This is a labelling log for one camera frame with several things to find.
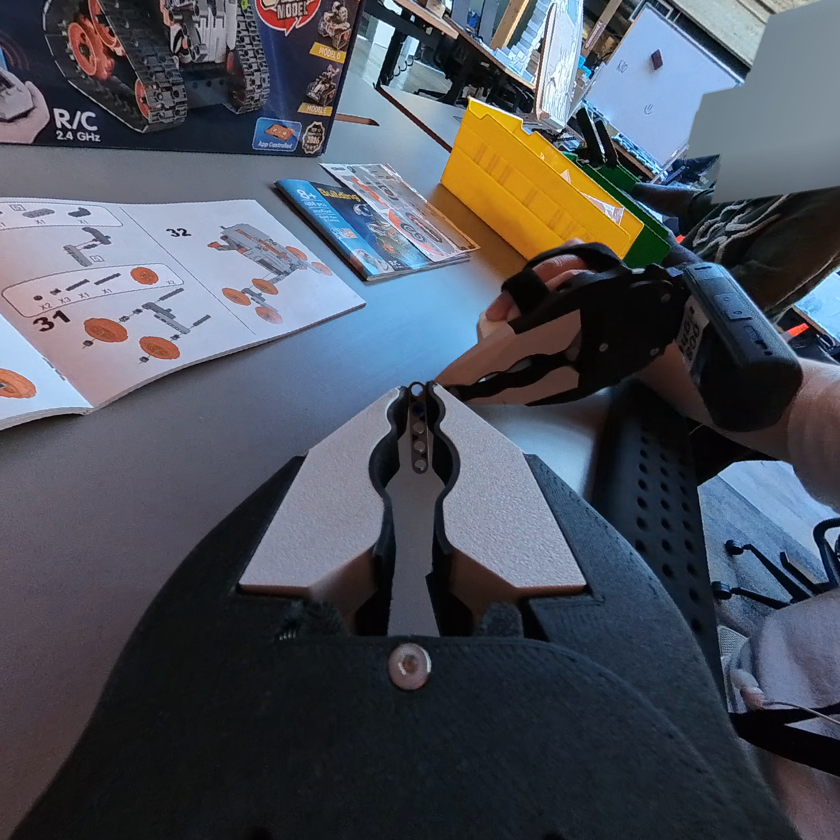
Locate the white whiteboard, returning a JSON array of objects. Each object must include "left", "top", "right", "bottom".
[{"left": 583, "top": 3, "right": 746, "bottom": 168}]

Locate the person's right forearm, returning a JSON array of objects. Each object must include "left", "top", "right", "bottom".
[{"left": 630, "top": 357, "right": 840, "bottom": 513}]

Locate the long grey holed beam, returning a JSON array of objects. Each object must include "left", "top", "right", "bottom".
[{"left": 407, "top": 382, "right": 435, "bottom": 475}]

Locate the black perforated chair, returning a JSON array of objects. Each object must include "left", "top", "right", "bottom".
[{"left": 591, "top": 381, "right": 726, "bottom": 710}]

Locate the black chest strap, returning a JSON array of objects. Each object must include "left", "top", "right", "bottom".
[{"left": 728, "top": 709, "right": 840, "bottom": 778}]

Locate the blue printed toy box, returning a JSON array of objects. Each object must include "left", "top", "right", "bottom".
[{"left": 0, "top": 0, "right": 365, "bottom": 157}]

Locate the grey desk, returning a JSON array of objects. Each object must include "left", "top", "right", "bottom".
[{"left": 0, "top": 62, "right": 618, "bottom": 834}]

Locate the person's white t-shirt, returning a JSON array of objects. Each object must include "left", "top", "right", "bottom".
[{"left": 718, "top": 591, "right": 840, "bottom": 840}]

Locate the open white instruction booklet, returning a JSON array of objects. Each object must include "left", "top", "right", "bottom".
[{"left": 0, "top": 197, "right": 366, "bottom": 431}]

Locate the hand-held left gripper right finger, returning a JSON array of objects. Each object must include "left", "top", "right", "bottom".
[{"left": 427, "top": 385, "right": 587, "bottom": 636}]

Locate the green plastic bin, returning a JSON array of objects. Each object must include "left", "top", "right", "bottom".
[{"left": 563, "top": 150, "right": 673, "bottom": 270}]

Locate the black swivel chair base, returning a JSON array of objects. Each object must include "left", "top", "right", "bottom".
[{"left": 712, "top": 518, "right": 840, "bottom": 605}]

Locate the yellow plastic bin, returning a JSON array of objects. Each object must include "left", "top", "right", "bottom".
[{"left": 441, "top": 97, "right": 645, "bottom": 260}]

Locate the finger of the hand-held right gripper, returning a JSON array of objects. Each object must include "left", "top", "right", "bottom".
[
  {"left": 436, "top": 322, "right": 584, "bottom": 389},
  {"left": 456, "top": 364, "right": 581, "bottom": 406}
]

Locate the person's right hand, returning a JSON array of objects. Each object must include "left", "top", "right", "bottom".
[{"left": 487, "top": 251, "right": 593, "bottom": 324}]

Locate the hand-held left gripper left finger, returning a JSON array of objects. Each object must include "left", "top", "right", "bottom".
[{"left": 239, "top": 386, "right": 403, "bottom": 636}]

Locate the standing pale display panel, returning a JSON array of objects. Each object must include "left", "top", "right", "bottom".
[{"left": 533, "top": 0, "right": 586, "bottom": 129}]

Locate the blue closed booklet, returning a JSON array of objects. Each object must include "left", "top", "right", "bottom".
[{"left": 274, "top": 178, "right": 470, "bottom": 282}]

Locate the white orange printed leaflet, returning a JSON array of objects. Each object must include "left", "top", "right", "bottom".
[{"left": 319, "top": 163, "right": 480, "bottom": 263}]

